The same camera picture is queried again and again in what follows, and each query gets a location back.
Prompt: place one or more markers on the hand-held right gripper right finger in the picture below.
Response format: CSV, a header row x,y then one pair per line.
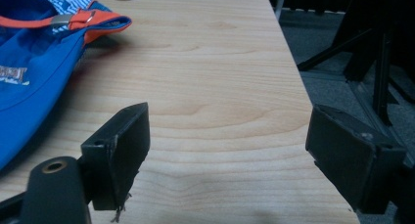
x,y
352,158

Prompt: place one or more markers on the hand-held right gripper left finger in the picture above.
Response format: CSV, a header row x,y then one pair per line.
x,y
114,152

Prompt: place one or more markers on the black metal stand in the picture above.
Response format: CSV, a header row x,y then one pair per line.
x,y
368,48

